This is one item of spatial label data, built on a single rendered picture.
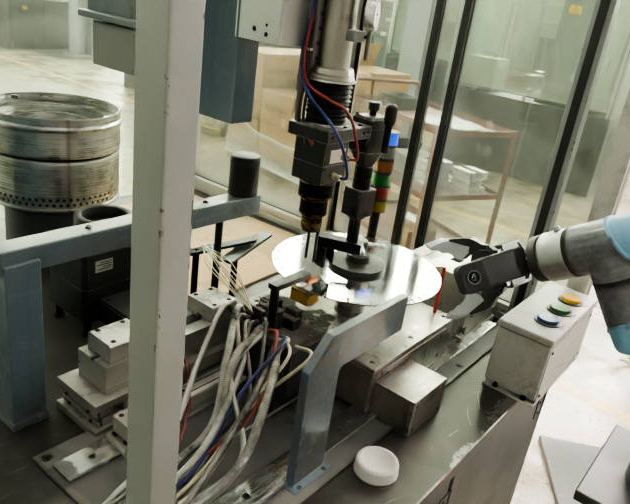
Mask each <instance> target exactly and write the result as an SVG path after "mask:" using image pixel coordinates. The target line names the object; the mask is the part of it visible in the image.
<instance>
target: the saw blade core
mask: <svg viewBox="0 0 630 504"><path fill-rule="evenodd" d="M315 236H316V233H313V234H310V240H309V248H308V255H307V258H305V257H304V256H305V248H306V241H307V234H306V235H300V236H296V237H293V238H290V239H287V240H285V241H283V242H282V243H280V244H279V245H278V246H277V247H276V248H275V249H274V251H273V253H272V263H273V265H274V267H275V269H276V270H277V271H278V273H279V274H280V275H281V276H283V277H285V276H287V275H290V274H293V273H295V272H298V271H301V270H306V271H308V272H310V273H311V275H313V276H315V277H317V282H314V283H312V284H310V285H308V284H306V283H303V282H300V283H298V284H295V286H297V287H299V288H300V287H301V286H304V288H303V290H305V291H307V292H310V293H312V294H315V295H318V296H321V297H323V296H324V295H325V294H326V295H325V296H324V298H327V299H330V300H334V301H338V302H343V303H347V299H349V301H348V304H353V305H360V306H370V307H371V303H372V305H373V307H376V306H377V305H379V304H381V303H383V302H385V301H387V300H389V299H391V298H393V297H395V296H397V295H398V294H400V293H403V294H405V295H407V296H408V302H407V305H413V304H415V303H416V304H417V303H420V302H423V301H425V300H428V299H430V298H431V297H433V296H434V295H435V294H436V293H437V292H438V290H439V289H440V286H441V277H440V275H439V273H438V272H437V270H436V269H435V267H434V266H433V265H432V264H431V263H429V262H428V261H427V260H425V259H424V258H423V257H421V256H419V255H418V254H416V253H414V252H412V251H410V250H408V249H406V248H403V247H400V246H398V245H395V244H392V243H389V242H386V241H383V242H382V240H379V239H375V238H370V237H365V236H364V238H366V239H367V240H368V241H369V242H371V243H380V244H385V249H378V248H369V247H368V248H367V252H369V253H371V254H373V255H376V256H378V257H379V258H381V259H382V260H383V261H384V262H385V265H386V266H385V271H384V273H383V274H382V275H380V276H377V277H371V278H361V277H354V276H349V275H346V274H343V273H340V272H338V271H336V270H335V269H333V268H332V267H331V266H329V267H327V268H325V269H321V268H320V267H319V266H317V265H316V264H315V262H312V258H313V251H314V243H315ZM381 242H382V243H381ZM278 259H279V260H278ZM282 268H283V269H282ZM305 286H308V287H305ZM417 296H419V297H421V298H422V299H424V300H421V299H419V298H417ZM411 300H412V301H411ZM370 302H371V303H370Z"/></svg>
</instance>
